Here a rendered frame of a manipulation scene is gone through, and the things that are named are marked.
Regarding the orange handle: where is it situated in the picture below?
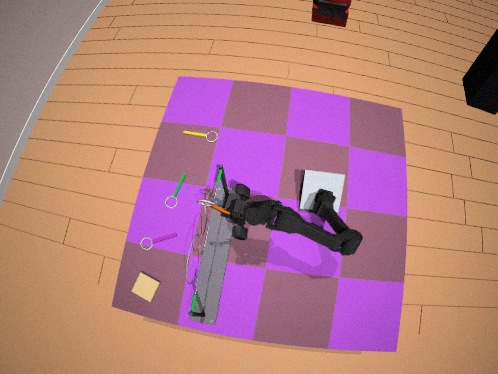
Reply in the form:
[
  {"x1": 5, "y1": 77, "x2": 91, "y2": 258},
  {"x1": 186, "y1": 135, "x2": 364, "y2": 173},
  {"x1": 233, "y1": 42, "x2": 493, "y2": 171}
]
[{"x1": 196, "y1": 200, "x2": 230, "y2": 214}]

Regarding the pale yellow square block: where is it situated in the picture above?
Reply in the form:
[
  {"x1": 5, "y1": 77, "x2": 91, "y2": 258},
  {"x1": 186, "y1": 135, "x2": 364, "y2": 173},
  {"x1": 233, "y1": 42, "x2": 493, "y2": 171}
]
[{"x1": 132, "y1": 272, "x2": 161, "y2": 302}]

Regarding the purple flat bar with white loop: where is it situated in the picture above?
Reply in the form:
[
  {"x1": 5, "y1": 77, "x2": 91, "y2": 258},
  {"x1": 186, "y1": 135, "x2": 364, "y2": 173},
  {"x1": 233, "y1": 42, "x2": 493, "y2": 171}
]
[{"x1": 141, "y1": 233, "x2": 177, "y2": 250}]

